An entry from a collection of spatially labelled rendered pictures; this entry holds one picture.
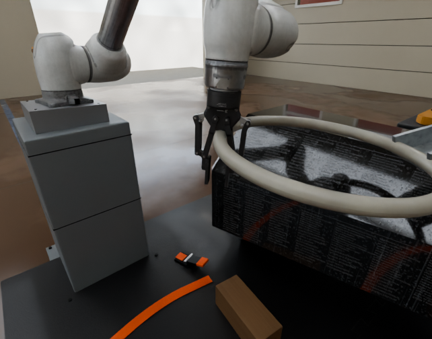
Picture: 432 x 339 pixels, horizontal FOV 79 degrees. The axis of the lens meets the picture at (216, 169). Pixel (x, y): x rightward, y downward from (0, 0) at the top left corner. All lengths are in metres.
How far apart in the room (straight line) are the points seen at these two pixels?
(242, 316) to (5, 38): 6.79
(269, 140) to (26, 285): 1.39
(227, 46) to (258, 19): 0.08
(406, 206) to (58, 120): 1.15
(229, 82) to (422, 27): 6.96
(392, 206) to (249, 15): 0.40
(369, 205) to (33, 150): 1.08
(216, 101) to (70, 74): 0.83
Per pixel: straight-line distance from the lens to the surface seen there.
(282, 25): 0.67
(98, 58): 1.31
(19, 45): 7.21
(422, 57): 7.38
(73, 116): 1.24
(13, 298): 1.71
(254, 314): 1.22
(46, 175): 1.22
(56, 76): 1.28
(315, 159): 1.07
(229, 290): 1.28
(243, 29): 0.56
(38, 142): 1.18
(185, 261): 1.52
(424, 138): 0.85
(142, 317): 1.38
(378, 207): 0.44
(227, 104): 0.57
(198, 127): 0.62
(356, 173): 1.02
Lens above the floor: 1.13
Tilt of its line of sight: 26 degrees down
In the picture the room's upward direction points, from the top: straight up
